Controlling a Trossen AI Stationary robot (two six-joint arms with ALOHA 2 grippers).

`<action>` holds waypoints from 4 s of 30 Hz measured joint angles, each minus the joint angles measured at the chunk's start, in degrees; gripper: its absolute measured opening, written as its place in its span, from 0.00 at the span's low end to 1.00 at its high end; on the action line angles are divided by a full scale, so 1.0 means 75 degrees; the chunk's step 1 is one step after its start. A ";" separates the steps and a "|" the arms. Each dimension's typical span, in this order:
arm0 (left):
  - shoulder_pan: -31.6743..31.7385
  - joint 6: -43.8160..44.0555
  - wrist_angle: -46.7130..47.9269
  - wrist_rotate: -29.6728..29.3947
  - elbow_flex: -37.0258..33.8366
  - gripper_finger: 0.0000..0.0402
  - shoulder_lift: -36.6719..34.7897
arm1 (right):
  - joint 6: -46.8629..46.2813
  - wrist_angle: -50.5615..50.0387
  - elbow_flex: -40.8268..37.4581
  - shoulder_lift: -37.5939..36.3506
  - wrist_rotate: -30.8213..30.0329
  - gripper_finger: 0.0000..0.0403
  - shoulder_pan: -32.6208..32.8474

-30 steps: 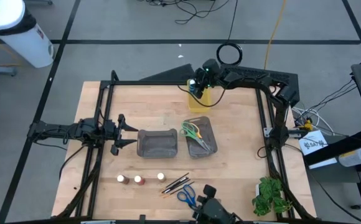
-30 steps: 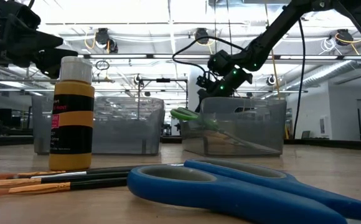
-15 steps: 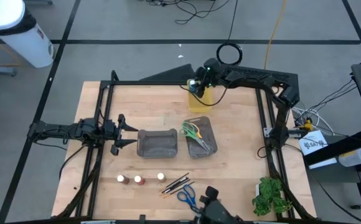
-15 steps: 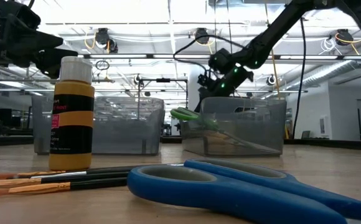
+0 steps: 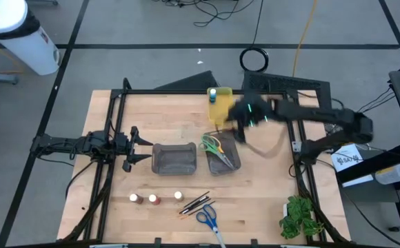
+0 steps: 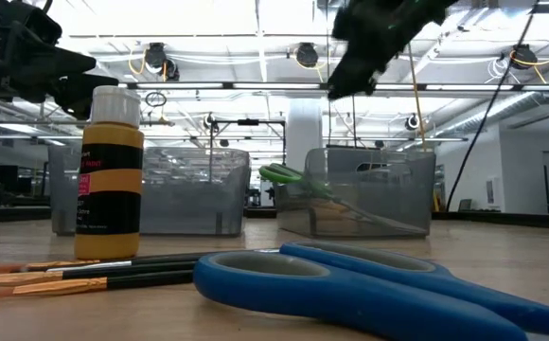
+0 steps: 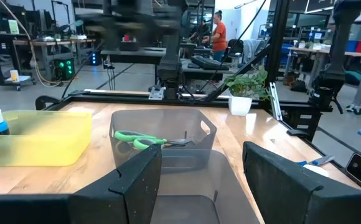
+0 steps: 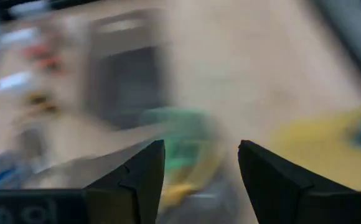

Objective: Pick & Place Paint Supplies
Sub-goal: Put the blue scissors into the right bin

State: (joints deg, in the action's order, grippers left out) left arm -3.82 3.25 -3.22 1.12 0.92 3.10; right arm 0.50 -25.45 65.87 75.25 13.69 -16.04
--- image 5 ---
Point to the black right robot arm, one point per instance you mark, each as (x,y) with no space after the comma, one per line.
(310,112)

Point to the black flat panel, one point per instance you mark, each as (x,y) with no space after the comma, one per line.
(193,82)

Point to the black caster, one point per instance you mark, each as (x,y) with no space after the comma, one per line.
(395,228)

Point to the white trash can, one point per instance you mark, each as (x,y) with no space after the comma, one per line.
(31,48)

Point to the dark brown paint bottle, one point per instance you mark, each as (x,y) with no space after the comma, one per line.
(135,198)

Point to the ochre paint bottle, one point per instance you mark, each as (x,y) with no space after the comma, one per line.
(178,196)

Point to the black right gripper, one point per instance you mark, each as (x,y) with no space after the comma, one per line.
(255,110)

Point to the blue paint bottle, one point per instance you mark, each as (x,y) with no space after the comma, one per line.
(212,95)

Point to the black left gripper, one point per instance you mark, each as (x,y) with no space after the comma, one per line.
(122,146)

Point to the red paint bottle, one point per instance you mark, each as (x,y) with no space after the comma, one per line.
(153,198)

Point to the green artificial plant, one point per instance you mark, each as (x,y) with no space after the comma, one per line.
(300,217)

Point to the grey device yellow label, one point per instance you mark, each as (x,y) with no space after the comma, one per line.
(393,174)

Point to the grey right mounting plate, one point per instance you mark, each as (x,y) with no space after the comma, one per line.
(296,146)

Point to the narrow grey plastic tray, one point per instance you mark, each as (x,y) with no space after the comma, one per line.
(214,166)

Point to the black aluminium table frame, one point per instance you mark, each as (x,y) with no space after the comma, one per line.
(172,92)

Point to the wide grey plastic tray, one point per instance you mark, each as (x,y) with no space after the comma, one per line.
(174,160)

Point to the yellow plastic bin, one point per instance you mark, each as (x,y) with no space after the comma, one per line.
(220,110)

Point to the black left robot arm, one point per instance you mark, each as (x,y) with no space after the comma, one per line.
(58,143)

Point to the white box with print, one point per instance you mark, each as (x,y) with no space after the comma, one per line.
(348,160)

